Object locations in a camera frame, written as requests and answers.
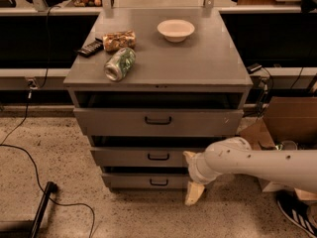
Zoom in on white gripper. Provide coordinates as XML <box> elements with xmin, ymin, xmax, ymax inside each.
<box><xmin>183</xmin><ymin>151</ymin><xmax>220</xmax><ymax>206</ymax></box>

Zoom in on grey drawer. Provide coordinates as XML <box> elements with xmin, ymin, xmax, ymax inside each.
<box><xmin>102</xmin><ymin>174</ymin><xmax>188</xmax><ymax>190</ymax></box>
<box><xmin>74</xmin><ymin>108</ymin><xmax>243</xmax><ymax>137</ymax></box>
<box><xmin>89</xmin><ymin>146</ymin><xmax>206</xmax><ymax>169</ymax></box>

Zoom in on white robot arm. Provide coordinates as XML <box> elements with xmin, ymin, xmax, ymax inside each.
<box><xmin>183</xmin><ymin>137</ymin><xmax>317</xmax><ymax>206</ymax></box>

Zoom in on grey bottom drawer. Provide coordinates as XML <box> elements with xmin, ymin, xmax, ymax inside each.
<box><xmin>102</xmin><ymin>174</ymin><xmax>188</xmax><ymax>190</ymax></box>

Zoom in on grey drawer cabinet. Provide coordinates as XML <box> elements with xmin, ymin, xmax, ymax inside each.
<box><xmin>62</xmin><ymin>7</ymin><xmax>254</xmax><ymax>193</ymax></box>

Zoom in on grey top drawer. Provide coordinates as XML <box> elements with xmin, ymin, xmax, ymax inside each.
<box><xmin>74</xmin><ymin>108</ymin><xmax>243</xmax><ymax>137</ymax></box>

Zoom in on black striped sneaker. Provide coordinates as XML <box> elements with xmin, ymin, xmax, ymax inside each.
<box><xmin>276</xmin><ymin>191</ymin><xmax>317</xmax><ymax>238</ymax></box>

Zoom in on cans in cardboard box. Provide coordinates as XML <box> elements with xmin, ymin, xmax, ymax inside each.
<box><xmin>276</xmin><ymin>140</ymin><xmax>298</xmax><ymax>151</ymax></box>

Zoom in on cardboard box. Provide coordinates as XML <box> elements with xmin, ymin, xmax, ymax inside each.
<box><xmin>240</xmin><ymin>97</ymin><xmax>317</xmax><ymax>201</ymax></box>

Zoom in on small black device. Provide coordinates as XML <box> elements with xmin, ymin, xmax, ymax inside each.
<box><xmin>247</xmin><ymin>63</ymin><xmax>262</xmax><ymax>74</ymax></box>

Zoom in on green soda can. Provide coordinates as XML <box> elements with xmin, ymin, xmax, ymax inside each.
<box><xmin>104</xmin><ymin>48</ymin><xmax>136</xmax><ymax>81</ymax></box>

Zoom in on black stand leg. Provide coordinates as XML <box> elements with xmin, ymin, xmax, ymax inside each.
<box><xmin>28</xmin><ymin>181</ymin><xmax>57</xmax><ymax>238</ymax></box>

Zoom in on white bowl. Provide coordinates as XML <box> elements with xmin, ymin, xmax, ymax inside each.
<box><xmin>157</xmin><ymin>20</ymin><xmax>195</xmax><ymax>43</ymax></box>

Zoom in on brown snack bag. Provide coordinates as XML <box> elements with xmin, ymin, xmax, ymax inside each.
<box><xmin>102</xmin><ymin>30</ymin><xmax>136</xmax><ymax>52</ymax></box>

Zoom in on black remote control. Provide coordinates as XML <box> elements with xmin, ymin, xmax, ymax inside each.
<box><xmin>77</xmin><ymin>39</ymin><xmax>103</xmax><ymax>58</ymax></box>

